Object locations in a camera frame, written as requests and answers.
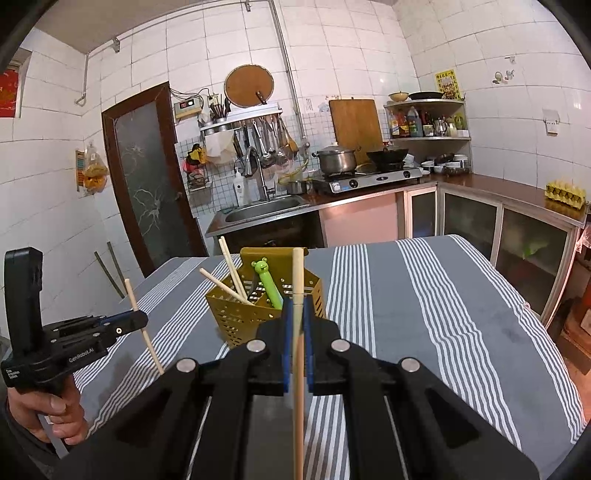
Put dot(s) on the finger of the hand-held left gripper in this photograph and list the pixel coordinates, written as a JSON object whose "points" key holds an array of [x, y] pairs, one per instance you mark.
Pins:
{"points": [[92, 319], [131, 321]]}

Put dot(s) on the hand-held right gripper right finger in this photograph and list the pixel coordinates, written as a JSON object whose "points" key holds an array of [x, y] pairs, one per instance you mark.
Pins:
{"points": [[308, 341]]}

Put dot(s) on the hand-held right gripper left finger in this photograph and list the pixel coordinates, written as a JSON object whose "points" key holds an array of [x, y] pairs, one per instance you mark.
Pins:
{"points": [[287, 341]]}

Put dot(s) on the wooden chopstick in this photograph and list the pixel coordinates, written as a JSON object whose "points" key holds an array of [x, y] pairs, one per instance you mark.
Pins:
{"points": [[221, 284], [232, 265], [298, 277], [154, 350]]}

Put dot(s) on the yellow perforated utensil holder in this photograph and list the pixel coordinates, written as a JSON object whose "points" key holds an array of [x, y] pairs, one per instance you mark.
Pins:
{"points": [[231, 318]]}

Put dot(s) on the row of hanging kitchen utensils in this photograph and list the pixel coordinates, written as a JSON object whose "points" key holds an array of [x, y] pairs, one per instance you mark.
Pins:
{"points": [[268, 143]]}

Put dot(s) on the person's left hand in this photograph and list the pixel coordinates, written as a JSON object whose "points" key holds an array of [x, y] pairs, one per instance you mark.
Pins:
{"points": [[51, 415]]}

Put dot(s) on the grey white striped tablecloth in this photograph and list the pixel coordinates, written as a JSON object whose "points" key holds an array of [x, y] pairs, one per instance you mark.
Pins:
{"points": [[415, 300]]}

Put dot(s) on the steel kitchen sink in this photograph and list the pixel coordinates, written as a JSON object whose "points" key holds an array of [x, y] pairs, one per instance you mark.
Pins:
{"points": [[263, 210]]}

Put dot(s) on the brown frosted glass door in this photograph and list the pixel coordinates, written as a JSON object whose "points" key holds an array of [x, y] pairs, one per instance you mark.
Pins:
{"points": [[147, 184]]}

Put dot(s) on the hanging orange bag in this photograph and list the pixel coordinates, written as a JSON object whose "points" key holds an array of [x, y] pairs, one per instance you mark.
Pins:
{"points": [[94, 170]]}

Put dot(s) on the small steel pot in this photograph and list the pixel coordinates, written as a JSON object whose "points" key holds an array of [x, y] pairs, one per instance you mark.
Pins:
{"points": [[296, 187]]}

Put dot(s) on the white soap bottle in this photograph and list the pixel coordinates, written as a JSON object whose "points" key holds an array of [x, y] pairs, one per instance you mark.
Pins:
{"points": [[238, 191]]}

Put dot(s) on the steel faucet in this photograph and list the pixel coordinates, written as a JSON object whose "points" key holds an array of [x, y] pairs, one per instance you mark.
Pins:
{"points": [[263, 184]]}

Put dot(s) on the red yellow hanging bags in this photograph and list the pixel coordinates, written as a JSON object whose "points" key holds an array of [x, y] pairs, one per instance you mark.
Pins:
{"points": [[195, 164]]}

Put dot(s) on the steel gas stove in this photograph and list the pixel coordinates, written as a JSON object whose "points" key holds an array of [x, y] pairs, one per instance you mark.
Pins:
{"points": [[369, 181]]}

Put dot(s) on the steel cooking pot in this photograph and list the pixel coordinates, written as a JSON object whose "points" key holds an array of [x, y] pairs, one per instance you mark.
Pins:
{"points": [[337, 161]]}

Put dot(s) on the white hanging cloth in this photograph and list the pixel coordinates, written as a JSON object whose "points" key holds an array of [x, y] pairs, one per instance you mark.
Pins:
{"points": [[218, 147]]}

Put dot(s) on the black wok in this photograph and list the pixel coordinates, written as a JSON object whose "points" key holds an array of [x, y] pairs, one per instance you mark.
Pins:
{"points": [[388, 158]]}

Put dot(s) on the rectangular wooden cutting board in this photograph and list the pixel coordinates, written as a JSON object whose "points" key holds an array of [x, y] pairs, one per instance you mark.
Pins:
{"points": [[355, 124]]}

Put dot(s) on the pile of white dishes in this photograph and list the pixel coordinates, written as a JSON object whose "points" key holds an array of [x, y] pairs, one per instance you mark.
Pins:
{"points": [[445, 165]]}

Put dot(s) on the row of condiment bottles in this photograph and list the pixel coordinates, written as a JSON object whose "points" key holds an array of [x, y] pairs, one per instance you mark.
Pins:
{"points": [[411, 124]]}

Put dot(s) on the steel corner shelf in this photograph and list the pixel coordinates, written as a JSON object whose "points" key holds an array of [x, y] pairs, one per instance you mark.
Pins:
{"points": [[438, 139]]}

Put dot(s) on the kitchen counter cabinet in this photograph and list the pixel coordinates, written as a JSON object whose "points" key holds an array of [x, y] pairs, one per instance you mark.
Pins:
{"points": [[531, 249]]}

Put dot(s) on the round wooden lid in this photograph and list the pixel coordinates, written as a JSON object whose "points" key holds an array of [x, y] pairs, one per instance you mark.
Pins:
{"points": [[247, 85]]}

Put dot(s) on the beige bowl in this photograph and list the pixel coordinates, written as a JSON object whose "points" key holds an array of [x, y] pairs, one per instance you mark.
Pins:
{"points": [[398, 97]]}

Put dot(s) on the black flat pan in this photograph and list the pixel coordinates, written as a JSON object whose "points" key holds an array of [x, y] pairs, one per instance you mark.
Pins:
{"points": [[425, 96]]}

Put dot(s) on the yellow egg tray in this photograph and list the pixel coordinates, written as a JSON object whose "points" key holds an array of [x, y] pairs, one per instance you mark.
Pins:
{"points": [[565, 193]]}

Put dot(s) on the red wall calendar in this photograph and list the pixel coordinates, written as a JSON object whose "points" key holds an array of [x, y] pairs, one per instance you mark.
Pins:
{"points": [[9, 94]]}

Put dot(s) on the wall meter box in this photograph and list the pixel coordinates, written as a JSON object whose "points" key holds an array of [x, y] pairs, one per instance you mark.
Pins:
{"points": [[188, 110]]}

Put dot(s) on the steel wall rack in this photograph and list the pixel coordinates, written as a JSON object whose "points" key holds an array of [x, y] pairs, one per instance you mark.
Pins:
{"points": [[240, 119]]}

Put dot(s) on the metal wall pipe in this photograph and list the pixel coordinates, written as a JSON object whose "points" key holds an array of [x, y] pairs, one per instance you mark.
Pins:
{"points": [[286, 55]]}

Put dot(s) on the yellow wall poster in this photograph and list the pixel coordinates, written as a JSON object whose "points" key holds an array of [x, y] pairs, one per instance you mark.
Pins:
{"points": [[448, 84]]}

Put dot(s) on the white wall socket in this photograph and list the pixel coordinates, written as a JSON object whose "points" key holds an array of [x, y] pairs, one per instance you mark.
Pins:
{"points": [[551, 121]]}

